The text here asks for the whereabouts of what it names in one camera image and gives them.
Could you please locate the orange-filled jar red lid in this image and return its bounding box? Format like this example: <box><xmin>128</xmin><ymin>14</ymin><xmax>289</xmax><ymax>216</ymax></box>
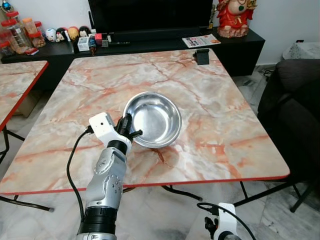
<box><xmin>22</xmin><ymin>17</ymin><xmax>46</xmax><ymax>49</ymax></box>

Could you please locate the clear jar red lid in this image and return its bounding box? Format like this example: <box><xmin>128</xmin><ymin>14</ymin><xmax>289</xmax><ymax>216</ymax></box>
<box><xmin>1</xmin><ymin>9</ymin><xmax>21</xmax><ymax>24</ymax></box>
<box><xmin>1</xmin><ymin>19</ymin><xmax>33</xmax><ymax>54</ymax></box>

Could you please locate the black armchair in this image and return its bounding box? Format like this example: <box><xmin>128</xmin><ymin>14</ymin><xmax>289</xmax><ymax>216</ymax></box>
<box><xmin>257</xmin><ymin>58</ymin><xmax>320</xmax><ymax>200</ymax></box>

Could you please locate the brown cardboard box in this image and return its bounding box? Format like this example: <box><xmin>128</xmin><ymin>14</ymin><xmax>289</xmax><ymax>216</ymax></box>
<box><xmin>14</xmin><ymin>90</ymin><xmax>44</xmax><ymax>119</ymax></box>

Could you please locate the small white box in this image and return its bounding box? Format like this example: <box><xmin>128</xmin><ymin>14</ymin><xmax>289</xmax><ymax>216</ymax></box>
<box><xmin>77</xmin><ymin>36</ymin><xmax>92</xmax><ymax>52</ymax></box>

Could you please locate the black television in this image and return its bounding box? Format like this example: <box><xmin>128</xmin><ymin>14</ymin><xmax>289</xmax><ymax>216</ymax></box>
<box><xmin>88</xmin><ymin>0</ymin><xmax>215</xmax><ymax>35</ymax></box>

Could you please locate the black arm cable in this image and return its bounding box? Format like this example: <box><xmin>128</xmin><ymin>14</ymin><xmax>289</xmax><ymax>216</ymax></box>
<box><xmin>196</xmin><ymin>202</ymin><xmax>257</xmax><ymax>240</ymax></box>
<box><xmin>66</xmin><ymin>126</ymin><xmax>96</xmax><ymax>224</ymax></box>

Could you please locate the white lace cover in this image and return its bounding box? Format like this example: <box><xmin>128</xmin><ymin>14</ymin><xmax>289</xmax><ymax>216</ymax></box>
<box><xmin>282</xmin><ymin>41</ymin><xmax>320</xmax><ymax>61</ymax></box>

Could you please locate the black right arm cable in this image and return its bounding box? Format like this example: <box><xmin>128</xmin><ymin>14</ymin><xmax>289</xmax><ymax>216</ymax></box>
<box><xmin>196</xmin><ymin>202</ymin><xmax>257</xmax><ymax>240</ymax></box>

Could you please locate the large steel bowl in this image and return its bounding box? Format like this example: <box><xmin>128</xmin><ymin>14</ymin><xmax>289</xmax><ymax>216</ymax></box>
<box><xmin>123</xmin><ymin>91</ymin><xmax>183</xmax><ymax>149</ymax></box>

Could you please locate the red fortune statue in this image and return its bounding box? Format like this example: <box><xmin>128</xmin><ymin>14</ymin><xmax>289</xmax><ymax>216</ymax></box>
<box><xmin>216</xmin><ymin>0</ymin><xmax>259</xmax><ymax>39</ymax></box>

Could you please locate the white round figurine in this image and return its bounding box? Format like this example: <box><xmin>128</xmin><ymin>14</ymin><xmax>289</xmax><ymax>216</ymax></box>
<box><xmin>44</xmin><ymin>27</ymin><xmax>57</xmax><ymax>42</ymax></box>

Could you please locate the yellow round figurine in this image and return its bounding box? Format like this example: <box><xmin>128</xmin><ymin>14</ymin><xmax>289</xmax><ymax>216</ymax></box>
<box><xmin>67</xmin><ymin>26</ymin><xmax>80</xmax><ymax>41</ymax></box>

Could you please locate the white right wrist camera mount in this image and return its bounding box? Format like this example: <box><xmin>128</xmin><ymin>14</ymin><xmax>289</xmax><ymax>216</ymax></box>
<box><xmin>216</xmin><ymin>202</ymin><xmax>237</xmax><ymax>240</ymax></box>

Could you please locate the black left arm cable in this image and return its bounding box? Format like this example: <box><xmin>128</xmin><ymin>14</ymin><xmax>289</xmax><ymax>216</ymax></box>
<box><xmin>66</xmin><ymin>126</ymin><xmax>96</xmax><ymax>224</ymax></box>

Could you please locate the printed paper flyer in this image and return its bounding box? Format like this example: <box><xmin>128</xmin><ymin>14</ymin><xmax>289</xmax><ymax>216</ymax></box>
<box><xmin>182</xmin><ymin>34</ymin><xmax>222</xmax><ymax>49</ymax></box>

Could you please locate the black round figurine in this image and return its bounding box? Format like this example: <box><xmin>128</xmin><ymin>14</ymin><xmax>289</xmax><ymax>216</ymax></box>
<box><xmin>79</xmin><ymin>25</ymin><xmax>94</xmax><ymax>40</ymax></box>
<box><xmin>55</xmin><ymin>27</ymin><xmax>69</xmax><ymax>43</ymax></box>

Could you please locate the marble-pattern folding table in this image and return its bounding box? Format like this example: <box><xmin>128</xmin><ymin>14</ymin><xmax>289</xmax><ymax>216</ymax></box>
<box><xmin>0</xmin><ymin>60</ymin><xmax>50</xmax><ymax>166</ymax></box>
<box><xmin>0</xmin><ymin>47</ymin><xmax>302</xmax><ymax>213</ymax></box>

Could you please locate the small black clip stand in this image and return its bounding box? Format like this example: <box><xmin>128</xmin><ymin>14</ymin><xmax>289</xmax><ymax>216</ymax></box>
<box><xmin>194</xmin><ymin>48</ymin><xmax>211</xmax><ymax>66</ymax></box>

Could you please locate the small red black gadget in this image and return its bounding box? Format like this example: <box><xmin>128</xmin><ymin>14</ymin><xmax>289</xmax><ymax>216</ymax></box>
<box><xmin>94</xmin><ymin>33</ymin><xmax>111</xmax><ymax>47</ymax></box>

